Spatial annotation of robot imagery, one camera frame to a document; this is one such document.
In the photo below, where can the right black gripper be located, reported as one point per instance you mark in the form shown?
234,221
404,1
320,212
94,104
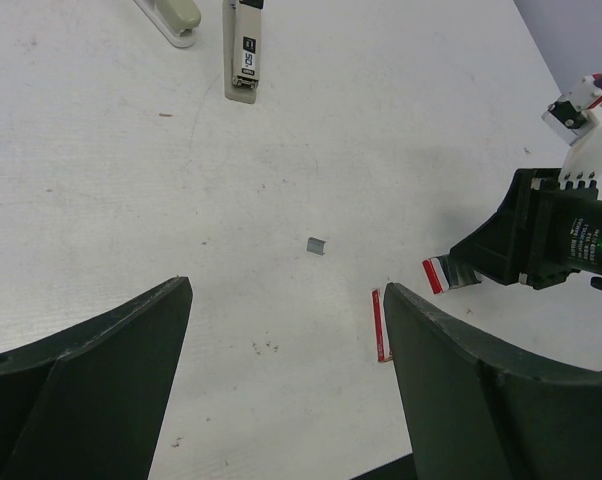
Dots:
540,234

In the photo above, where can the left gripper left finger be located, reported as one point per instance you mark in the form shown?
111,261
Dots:
89,401

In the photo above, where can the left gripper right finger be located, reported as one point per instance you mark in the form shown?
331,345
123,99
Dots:
478,407

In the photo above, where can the red white staple box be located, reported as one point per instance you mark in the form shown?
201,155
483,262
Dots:
384,352

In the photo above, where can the small staple strip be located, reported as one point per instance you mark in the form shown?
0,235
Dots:
315,246

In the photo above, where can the large black beige stapler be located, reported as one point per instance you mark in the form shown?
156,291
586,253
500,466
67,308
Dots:
242,28

